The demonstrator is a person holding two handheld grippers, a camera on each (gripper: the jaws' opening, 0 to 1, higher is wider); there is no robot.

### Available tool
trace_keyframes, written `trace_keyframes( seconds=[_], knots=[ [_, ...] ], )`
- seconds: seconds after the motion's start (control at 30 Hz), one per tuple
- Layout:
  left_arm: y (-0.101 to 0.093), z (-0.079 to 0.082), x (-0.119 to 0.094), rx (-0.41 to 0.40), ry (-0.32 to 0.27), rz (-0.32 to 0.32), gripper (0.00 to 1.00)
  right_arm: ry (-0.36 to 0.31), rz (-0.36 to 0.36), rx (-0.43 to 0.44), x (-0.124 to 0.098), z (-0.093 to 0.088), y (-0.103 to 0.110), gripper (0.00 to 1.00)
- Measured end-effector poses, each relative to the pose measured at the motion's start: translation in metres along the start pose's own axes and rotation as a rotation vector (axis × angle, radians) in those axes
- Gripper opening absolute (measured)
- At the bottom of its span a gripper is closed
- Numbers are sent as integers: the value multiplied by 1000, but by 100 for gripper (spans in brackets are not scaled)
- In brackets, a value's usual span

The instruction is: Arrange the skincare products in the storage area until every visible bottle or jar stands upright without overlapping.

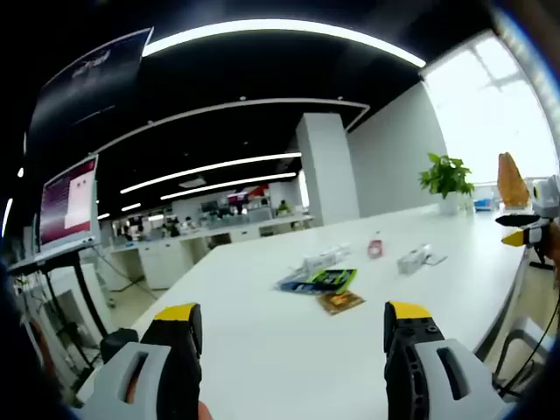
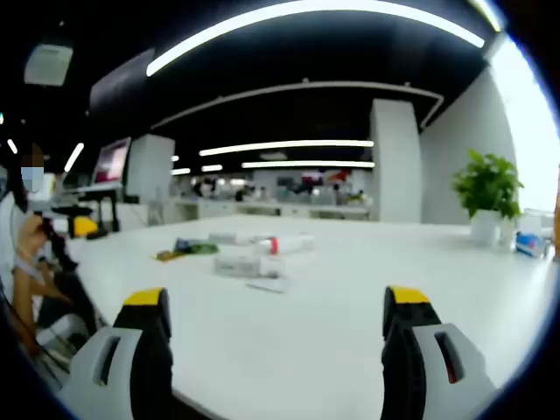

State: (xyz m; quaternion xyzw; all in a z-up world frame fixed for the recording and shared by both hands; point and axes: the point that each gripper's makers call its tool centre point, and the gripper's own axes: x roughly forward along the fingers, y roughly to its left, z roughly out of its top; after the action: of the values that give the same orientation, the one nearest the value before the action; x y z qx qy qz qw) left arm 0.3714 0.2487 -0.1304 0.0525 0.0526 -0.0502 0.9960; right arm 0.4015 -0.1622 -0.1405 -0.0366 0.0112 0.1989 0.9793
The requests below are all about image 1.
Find orange rock ornament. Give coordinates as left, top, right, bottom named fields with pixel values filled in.
left=497, top=151, right=533, bottom=208

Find long curved ceiling light strip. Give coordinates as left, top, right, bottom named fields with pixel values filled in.
left=142, top=18, right=428, bottom=69

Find computer monitor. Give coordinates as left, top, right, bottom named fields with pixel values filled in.
left=38, top=154, right=101, bottom=255

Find green skincare sachet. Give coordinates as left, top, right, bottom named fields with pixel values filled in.
left=304, top=268, right=359, bottom=296

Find black stool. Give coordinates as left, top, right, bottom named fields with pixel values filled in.
left=99, top=327, right=141, bottom=365

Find gold skincare sachet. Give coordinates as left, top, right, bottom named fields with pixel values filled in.
left=315, top=291, right=367, bottom=318

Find black cable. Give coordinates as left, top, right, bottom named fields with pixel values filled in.
left=492, top=299, right=560, bottom=397

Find row of white office desks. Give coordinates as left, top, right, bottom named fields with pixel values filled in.
left=98, top=213, right=315, bottom=292

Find large dark hanging screen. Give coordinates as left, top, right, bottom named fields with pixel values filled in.
left=25, top=26, right=154, bottom=152

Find white standing desk black legs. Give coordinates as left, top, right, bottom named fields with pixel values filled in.
left=7, top=242, right=113, bottom=367

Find grey chair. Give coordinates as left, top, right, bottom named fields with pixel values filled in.
left=493, top=317, right=556, bottom=397

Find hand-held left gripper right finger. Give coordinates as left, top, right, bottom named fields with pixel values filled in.
left=383, top=300, right=520, bottom=420

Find green plant in white pot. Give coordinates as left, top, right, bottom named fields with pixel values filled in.
left=418, top=152, right=476, bottom=216

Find blue skincare sachet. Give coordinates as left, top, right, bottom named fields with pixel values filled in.
left=274, top=269, right=317, bottom=294

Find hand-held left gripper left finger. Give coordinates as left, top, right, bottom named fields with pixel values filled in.
left=78, top=301, right=205, bottom=420

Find straight ceiling light strip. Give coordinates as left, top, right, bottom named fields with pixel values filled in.
left=119, top=151, right=304, bottom=195
left=159, top=171, right=298, bottom=201

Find white skincare tube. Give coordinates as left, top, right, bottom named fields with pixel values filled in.
left=302, top=243, right=353, bottom=270

